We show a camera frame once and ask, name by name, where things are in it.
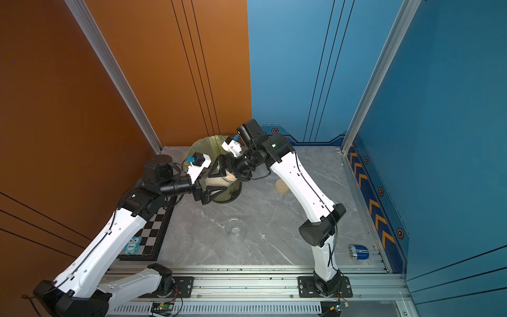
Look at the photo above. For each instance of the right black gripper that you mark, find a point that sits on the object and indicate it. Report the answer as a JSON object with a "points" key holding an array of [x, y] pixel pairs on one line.
{"points": [[239, 175]]}

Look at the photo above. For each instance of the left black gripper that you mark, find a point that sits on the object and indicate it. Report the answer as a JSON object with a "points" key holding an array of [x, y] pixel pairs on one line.
{"points": [[199, 194]]}

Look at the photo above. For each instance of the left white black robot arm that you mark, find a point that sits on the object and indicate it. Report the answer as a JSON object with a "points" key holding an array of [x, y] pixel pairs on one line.
{"points": [[78, 290]]}

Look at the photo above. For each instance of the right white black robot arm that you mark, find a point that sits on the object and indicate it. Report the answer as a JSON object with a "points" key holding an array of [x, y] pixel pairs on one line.
{"points": [[323, 215]]}

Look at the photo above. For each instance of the yellow-green plastic bin liner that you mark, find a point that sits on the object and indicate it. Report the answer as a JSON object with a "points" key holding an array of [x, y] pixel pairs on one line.
{"points": [[211, 146]]}

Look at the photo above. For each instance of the black white checkerboard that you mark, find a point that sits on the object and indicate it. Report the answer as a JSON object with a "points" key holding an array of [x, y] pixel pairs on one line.
{"points": [[152, 234]]}

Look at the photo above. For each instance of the blue owl figurine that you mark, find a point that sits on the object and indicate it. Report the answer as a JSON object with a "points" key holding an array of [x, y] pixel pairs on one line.
{"points": [[133, 246]]}

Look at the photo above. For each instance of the left green circuit board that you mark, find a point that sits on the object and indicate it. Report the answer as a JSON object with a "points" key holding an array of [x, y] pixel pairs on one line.
{"points": [[162, 309]]}

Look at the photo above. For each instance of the green circuit board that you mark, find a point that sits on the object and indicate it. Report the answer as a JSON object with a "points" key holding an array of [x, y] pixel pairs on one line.
{"points": [[162, 309], [338, 307]]}

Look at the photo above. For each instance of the blue silver can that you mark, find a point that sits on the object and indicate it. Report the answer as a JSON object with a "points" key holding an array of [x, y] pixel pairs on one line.
{"points": [[359, 252]]}

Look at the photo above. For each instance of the right green circuit board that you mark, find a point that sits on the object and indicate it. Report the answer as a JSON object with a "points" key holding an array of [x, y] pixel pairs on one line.
{"points": [[338, 307]]}

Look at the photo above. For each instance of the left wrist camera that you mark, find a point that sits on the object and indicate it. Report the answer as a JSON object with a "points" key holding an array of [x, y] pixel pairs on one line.
{"points": [[196, 164]]}

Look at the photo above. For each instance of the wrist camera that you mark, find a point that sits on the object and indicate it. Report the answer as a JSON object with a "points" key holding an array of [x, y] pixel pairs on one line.
{"points": [[196, 164], [231, 145]]}

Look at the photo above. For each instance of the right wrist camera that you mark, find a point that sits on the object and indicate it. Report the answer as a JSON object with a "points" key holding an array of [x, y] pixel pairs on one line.
{"points": [[231, 145]]}

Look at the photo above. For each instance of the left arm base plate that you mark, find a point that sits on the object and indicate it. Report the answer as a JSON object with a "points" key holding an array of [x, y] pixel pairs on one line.
{"points": [[175, 286]]}

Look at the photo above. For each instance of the aluminium front rail frame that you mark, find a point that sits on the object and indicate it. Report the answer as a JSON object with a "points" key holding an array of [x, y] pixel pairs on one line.
{"points": [[272, 290]]}

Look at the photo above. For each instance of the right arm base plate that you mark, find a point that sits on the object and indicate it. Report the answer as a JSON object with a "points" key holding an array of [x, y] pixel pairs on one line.
{"points": [[307, 288]]}

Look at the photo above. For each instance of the left aluminium corner post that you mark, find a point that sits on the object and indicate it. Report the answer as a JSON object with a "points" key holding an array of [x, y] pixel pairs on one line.
{"points": [[88, 25]]}

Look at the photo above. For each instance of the aluminium corner post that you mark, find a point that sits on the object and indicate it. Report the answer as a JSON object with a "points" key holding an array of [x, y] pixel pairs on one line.
{"points": [[88, 25], [393, 41]]}

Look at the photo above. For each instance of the right aluminium corner post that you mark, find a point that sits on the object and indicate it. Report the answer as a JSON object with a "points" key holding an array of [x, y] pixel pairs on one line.
{"points": [[393, 41]]}

